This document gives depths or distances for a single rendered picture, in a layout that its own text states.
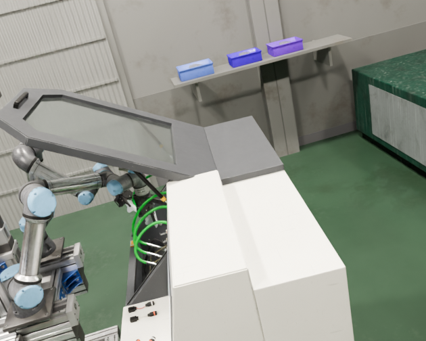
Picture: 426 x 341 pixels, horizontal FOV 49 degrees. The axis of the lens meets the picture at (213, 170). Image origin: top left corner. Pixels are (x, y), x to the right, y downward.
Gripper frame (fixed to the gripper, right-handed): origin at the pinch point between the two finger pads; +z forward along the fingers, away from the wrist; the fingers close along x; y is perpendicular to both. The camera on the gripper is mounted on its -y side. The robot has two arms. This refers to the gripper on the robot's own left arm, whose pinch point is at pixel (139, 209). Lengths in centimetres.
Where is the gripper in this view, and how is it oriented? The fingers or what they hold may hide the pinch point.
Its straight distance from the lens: 256.8
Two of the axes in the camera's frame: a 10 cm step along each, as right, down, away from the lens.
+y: -5.5, 6.4, 5.4
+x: -5.1, 2.6, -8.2
